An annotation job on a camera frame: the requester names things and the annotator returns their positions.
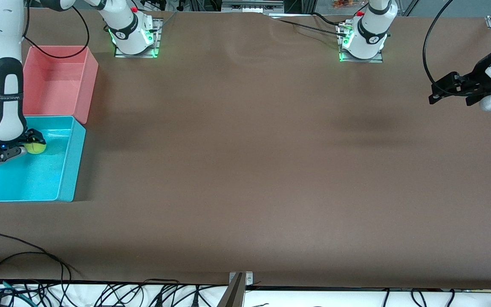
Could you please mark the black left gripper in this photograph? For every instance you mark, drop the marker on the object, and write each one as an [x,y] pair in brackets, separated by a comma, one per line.
[479,75]

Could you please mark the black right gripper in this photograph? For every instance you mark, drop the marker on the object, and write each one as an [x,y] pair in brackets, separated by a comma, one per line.
[32,136]

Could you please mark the yellow-green tennis ball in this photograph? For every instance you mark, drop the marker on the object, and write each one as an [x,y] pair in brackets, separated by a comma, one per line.
[36,147]

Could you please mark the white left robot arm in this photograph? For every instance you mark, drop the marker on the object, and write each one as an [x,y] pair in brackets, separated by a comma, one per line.
[371,34]

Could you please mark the blue plastic bin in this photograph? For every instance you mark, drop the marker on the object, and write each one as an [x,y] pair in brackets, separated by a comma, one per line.
[28,179]

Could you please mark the pink plastic bin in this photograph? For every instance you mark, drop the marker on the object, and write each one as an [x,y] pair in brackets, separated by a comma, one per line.
[62,81]

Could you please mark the orange background item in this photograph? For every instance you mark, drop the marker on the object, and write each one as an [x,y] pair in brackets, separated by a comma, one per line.
[343,4]

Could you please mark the grey power strip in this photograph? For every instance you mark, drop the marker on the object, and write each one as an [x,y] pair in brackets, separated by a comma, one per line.
[249,6]

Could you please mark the dark grey beam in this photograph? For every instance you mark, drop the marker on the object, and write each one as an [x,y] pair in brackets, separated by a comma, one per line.
[232,298]

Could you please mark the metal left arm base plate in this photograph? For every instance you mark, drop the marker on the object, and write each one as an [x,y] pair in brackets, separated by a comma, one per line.
[379,60]

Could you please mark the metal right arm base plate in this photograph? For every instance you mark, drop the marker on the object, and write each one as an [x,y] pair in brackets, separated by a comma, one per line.
[157,38]

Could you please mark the small metal bracket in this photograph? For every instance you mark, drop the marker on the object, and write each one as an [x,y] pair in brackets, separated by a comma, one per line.
[249,279]

